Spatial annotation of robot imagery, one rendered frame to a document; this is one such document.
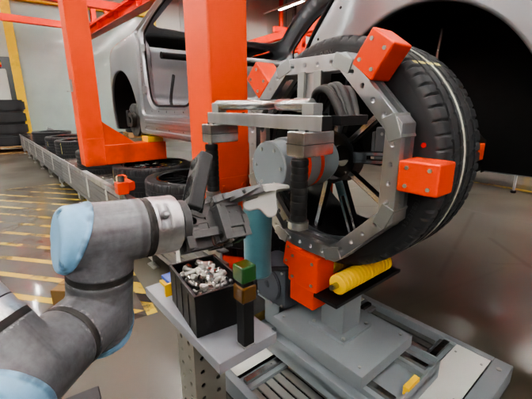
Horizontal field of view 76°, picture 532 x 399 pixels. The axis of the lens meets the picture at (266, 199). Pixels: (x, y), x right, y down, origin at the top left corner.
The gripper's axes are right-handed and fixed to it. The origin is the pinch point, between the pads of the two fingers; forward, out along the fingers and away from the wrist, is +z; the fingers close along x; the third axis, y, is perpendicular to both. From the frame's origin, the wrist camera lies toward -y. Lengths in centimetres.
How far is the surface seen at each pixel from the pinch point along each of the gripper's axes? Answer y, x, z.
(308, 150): -5.6, 10.1, 5.7
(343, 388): 52, -38, 38
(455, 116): -6.4, 24.2, 43.1
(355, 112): -11.4, 15.7, 17.6
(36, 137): -386, -604, 44
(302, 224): 6.6, 0.8, 6.4
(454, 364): 63, -27, 84
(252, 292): 16.0, -16.0, 0.9
